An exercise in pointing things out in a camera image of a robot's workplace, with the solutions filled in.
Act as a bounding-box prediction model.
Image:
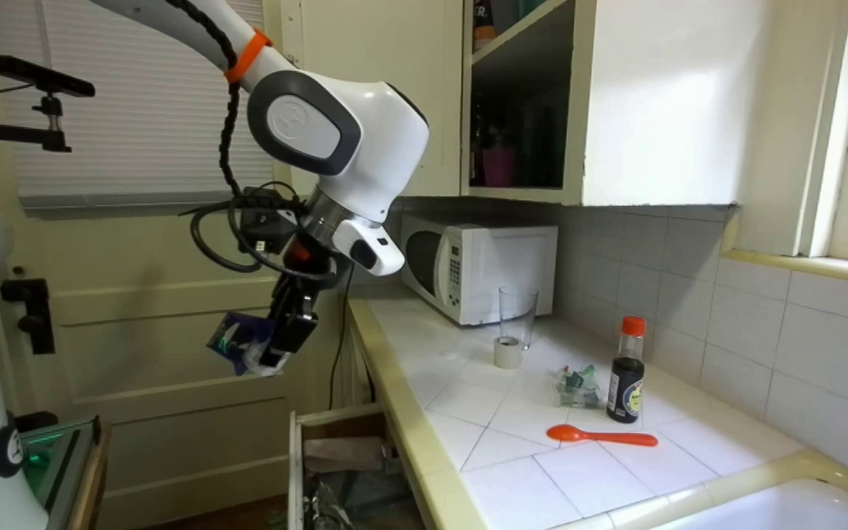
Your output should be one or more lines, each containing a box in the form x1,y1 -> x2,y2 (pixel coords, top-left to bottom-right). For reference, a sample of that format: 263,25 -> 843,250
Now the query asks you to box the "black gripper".
238,268 -> 327,381

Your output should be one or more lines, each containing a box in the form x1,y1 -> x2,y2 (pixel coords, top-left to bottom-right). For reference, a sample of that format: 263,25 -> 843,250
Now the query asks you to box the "blue and white tape dispenser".
204,306 -> 285,381

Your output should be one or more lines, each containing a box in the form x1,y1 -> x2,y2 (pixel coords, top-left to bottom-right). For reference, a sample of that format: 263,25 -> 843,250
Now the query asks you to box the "white wooden drawer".
285,403 -> 430,530

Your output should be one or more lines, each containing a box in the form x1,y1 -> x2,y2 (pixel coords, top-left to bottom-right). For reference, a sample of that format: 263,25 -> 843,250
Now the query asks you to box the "cream open cabinet door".
580,0 -> 771,210

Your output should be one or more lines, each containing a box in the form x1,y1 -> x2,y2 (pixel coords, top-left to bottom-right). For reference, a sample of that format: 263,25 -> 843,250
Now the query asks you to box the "cream panelled door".
0,204 -> 355,530

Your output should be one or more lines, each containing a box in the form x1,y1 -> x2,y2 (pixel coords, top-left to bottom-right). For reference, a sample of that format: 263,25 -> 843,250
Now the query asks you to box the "small white cup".
491,334 -> 527,372

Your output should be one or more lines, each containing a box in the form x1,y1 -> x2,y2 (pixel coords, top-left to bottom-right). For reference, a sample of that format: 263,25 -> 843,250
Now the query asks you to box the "white microwave oven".
399,216 -> 562,331

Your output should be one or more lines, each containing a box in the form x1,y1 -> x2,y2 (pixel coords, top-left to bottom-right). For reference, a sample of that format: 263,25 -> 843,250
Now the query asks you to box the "tall clear drinking glass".
496,282 -> 541,347

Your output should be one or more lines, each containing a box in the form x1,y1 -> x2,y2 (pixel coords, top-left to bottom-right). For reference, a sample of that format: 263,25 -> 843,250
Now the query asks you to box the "white door blind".
9,0 -> 290,218

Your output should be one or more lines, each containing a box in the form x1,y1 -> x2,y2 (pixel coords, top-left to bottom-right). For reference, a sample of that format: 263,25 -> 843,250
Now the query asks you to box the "cream wide cabinet door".
281,0 -> 465,201

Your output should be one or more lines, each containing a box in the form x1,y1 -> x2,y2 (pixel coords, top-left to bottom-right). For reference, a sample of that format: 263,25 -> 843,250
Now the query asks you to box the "pink cup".
480,145 -> 522,190

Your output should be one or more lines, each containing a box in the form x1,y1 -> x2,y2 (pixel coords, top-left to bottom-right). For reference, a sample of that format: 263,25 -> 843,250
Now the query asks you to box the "orange plastic spoon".
546,422 -> 662,450

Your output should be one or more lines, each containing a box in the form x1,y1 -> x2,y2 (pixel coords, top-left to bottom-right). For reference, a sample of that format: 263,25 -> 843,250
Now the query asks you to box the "soy sauce bottle red cap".
603,316 -> 652,428

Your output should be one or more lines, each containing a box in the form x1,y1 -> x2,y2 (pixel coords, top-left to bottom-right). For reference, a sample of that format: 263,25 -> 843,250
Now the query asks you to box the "white kitchen sink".
550,450 -> 848,530

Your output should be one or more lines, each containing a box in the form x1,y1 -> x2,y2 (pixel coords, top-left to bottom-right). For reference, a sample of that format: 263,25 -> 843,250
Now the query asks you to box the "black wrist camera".
246,206 -> 300,253

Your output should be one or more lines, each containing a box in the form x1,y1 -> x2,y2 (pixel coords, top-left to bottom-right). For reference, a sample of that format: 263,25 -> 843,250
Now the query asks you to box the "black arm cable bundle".
187,84 -> 347,288

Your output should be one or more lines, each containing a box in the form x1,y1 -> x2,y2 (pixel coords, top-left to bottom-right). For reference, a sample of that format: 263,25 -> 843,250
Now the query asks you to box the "black clamp bracket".
0,278 -> 60,359

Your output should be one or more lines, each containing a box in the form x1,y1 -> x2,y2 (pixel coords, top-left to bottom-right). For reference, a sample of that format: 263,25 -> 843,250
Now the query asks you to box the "cream wall cabinet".
275,0 -> 771,213

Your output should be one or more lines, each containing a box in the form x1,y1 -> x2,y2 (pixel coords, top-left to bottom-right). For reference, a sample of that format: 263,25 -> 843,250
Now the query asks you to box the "orange arm strap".
223,26 -> 276,88

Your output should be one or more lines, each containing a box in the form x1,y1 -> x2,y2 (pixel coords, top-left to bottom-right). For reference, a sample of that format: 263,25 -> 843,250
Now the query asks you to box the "black camera on mount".
0,54 -> 97,157

